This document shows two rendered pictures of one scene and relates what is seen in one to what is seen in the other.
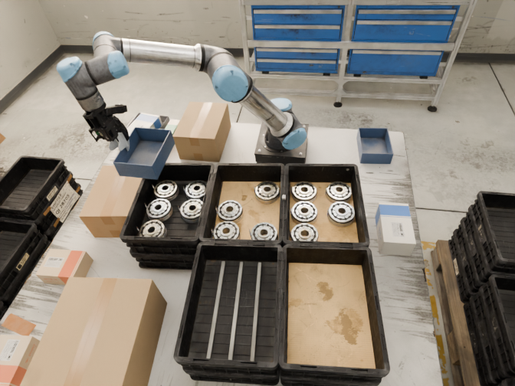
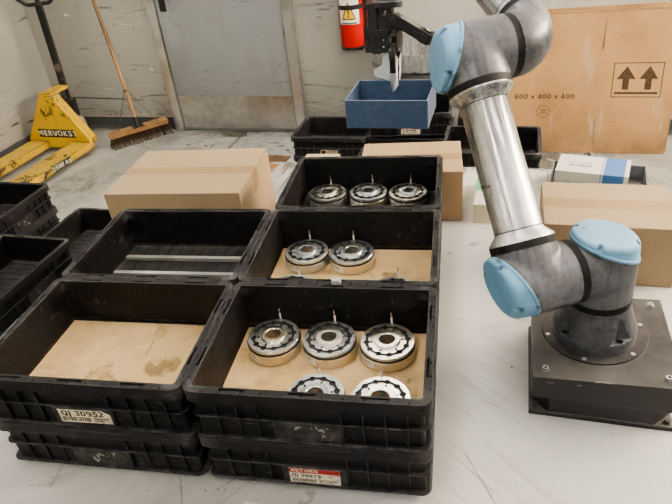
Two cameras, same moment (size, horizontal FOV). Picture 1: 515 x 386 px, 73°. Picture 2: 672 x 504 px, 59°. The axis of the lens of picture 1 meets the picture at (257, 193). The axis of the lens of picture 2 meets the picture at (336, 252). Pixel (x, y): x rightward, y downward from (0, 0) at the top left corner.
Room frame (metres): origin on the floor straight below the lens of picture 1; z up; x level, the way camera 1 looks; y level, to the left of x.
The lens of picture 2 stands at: (0.93, -1.04, 1.61)
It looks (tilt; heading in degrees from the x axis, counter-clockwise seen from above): 33 degrees down; 94
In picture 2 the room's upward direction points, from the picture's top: 6 degrees counter-clockwise
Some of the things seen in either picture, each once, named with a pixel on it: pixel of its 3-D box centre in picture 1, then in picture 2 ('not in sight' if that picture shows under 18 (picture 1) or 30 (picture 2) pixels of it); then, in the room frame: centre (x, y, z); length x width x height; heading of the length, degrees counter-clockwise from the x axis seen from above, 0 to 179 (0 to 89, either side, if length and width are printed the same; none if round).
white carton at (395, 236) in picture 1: (394, 228); not in sight; (0.79, -0.55, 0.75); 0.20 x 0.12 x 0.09; 168
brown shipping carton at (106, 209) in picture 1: (121, 201); (411, 180); (1.06, 0.62, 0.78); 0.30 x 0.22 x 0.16; 173
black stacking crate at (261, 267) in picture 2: (246, 208); (347, 266); (0.87, 0.05, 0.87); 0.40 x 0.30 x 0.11; 171
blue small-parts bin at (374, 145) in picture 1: (374, 145); not in sight; (1.31, -0.62, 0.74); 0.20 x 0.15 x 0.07; 170
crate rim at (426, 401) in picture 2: (323, 202); (319, 339); (0.83, -0.25, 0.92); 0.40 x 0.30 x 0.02; 171
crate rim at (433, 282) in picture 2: (245, 201); (345, 246); (0.87, 0.05, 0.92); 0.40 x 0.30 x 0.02; 171
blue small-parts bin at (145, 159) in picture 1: (145, 152); (391, 103); (1.00, 0.40, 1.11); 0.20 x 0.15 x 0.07; 166
